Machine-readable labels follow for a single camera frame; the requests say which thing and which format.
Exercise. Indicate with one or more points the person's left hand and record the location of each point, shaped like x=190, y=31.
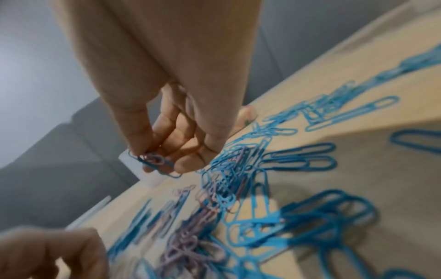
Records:
x=41, y=253

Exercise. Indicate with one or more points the person's right hand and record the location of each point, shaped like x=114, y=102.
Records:
x=165, y=54

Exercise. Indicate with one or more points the single pink paper clip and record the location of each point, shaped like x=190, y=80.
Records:
x=153, y=158

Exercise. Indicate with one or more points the single blue paper clip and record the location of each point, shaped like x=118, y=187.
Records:
x=177, y=175

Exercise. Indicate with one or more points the clear divided plastic container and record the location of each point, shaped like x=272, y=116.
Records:
x=151, y=179

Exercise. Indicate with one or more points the pile of blue pink paperclips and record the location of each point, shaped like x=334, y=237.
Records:
x=220, y=196

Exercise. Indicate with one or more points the pink floral container lid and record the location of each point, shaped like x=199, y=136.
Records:
x=248, y=115

